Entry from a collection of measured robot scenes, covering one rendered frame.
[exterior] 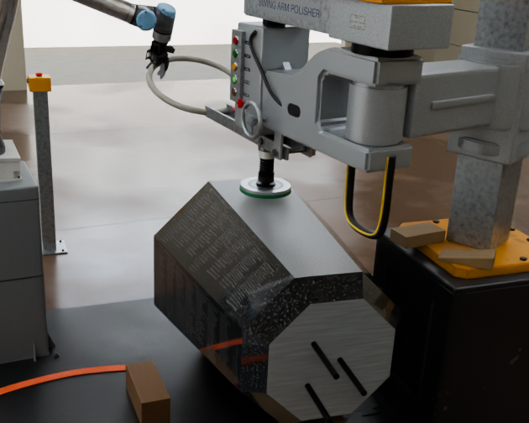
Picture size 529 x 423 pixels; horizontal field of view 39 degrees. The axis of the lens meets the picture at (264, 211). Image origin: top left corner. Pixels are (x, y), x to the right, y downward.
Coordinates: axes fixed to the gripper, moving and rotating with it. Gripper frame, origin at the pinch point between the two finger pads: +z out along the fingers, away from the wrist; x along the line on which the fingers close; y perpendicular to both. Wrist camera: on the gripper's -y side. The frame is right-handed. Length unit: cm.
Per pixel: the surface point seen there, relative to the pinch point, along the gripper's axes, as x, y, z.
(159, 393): 96, 106, 62
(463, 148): 149, 16, -52
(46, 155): -64, 0, 92
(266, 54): 70, 38, -60
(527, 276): 194, 27, -23
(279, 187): 92, 37, -7
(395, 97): 127, 62, -82
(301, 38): 76, 24, -65
